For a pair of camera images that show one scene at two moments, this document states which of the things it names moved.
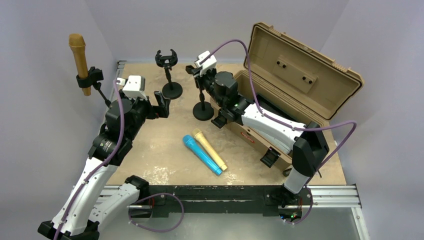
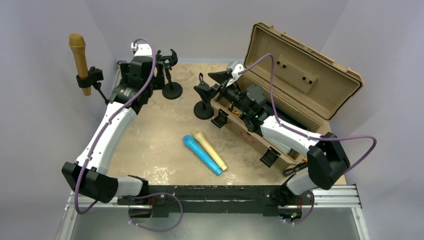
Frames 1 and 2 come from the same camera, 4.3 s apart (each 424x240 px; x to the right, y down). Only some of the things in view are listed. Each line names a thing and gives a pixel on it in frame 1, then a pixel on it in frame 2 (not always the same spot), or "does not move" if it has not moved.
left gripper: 159,111 to 157,81
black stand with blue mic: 202,111 does not move
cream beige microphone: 198,135 does not move
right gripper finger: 191,70 to 206,93
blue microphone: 200,153 does not move
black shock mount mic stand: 170,90 does not move
